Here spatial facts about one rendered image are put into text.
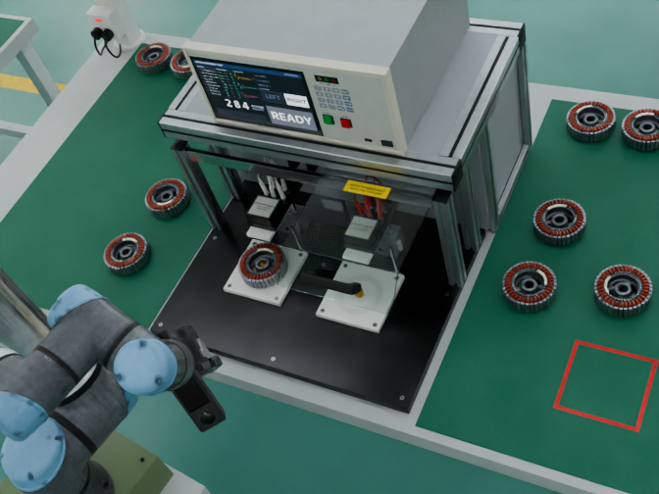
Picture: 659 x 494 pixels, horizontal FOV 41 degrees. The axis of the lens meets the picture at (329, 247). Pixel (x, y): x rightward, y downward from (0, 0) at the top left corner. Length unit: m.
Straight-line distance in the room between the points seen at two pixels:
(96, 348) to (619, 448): 0.97
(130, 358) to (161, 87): 1.56
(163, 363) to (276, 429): 1.55
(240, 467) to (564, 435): 1.22
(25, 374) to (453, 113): 0.96
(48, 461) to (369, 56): 0.89
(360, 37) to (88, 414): 0.83
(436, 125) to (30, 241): 1.17
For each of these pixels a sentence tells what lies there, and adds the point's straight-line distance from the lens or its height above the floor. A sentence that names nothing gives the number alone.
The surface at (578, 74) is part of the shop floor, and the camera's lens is 3.46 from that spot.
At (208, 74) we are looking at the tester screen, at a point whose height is 1.26.
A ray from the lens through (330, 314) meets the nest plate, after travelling 1.90.
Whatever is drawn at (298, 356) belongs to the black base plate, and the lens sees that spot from 1.88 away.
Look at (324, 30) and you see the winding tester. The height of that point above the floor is 1.32.
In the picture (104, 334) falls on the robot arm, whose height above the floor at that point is 1.41.
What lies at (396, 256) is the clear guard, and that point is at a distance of 1.60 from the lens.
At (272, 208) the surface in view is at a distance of 1.94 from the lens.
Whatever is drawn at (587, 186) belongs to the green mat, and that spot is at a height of 0.75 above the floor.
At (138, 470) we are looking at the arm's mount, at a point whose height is 0.84.
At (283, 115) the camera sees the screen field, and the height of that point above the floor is 1.17.
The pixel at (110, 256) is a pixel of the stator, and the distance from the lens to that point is 2.21.
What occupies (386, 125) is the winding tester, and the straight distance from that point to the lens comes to 1.64.
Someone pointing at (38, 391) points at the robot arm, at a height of 1.43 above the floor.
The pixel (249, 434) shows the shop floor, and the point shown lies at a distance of 2.72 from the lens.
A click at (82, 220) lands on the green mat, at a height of 0.75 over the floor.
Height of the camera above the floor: 2.32
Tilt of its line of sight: 50 degrees down
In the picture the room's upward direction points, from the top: 20 degrees counter-clockwise
